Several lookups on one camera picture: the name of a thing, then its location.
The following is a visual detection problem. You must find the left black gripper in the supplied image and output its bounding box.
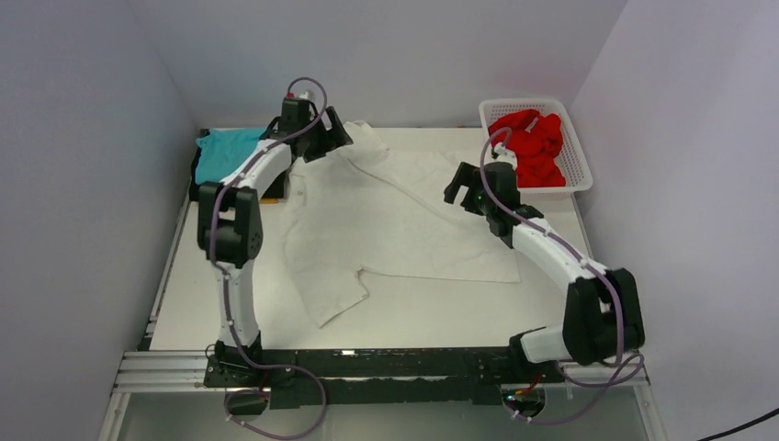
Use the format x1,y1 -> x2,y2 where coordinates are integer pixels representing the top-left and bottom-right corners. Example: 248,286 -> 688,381
302,107 -> 354,164

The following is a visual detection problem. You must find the white t shirt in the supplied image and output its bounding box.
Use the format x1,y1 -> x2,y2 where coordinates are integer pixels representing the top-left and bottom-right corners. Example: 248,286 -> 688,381
281,122 -> 520,327

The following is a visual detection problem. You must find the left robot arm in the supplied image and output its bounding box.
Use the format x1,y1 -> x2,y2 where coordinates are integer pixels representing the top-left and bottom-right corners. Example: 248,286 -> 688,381
197,96 -> 353,388

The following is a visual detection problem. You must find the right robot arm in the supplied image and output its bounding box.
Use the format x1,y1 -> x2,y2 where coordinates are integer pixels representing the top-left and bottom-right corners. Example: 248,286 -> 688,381
444,162 -> 646,381

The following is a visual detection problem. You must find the red t shirt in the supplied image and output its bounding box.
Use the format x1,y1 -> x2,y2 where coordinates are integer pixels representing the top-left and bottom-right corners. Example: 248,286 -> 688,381
488,109 -> 567,187

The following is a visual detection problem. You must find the folded teal t shirt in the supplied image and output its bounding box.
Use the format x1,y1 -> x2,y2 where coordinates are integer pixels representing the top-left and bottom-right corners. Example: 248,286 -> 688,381
194,127 -> 266,185

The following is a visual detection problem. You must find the white plastic basket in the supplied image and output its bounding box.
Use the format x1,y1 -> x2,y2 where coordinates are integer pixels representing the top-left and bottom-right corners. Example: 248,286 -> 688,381
479,97 -> 593,194

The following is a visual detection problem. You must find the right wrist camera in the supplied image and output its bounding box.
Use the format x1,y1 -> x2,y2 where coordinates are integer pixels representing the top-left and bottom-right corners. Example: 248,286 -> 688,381
491,142 -> 517,170

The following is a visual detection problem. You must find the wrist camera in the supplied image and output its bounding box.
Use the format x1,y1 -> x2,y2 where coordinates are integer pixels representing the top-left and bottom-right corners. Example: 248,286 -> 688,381
286,89 -> 317,102
491,142 -> 517,170

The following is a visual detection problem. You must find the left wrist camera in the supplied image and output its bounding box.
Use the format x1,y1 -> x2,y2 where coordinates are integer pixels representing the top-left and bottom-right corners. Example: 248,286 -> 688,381
286,89 -> 317,102

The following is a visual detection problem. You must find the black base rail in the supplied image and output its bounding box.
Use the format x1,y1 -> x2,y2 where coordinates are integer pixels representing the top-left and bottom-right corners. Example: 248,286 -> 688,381
203,346 -> 563,410

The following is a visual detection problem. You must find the black floor cable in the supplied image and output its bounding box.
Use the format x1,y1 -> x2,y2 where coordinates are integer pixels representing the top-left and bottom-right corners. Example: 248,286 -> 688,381
696,407 -> 779,441

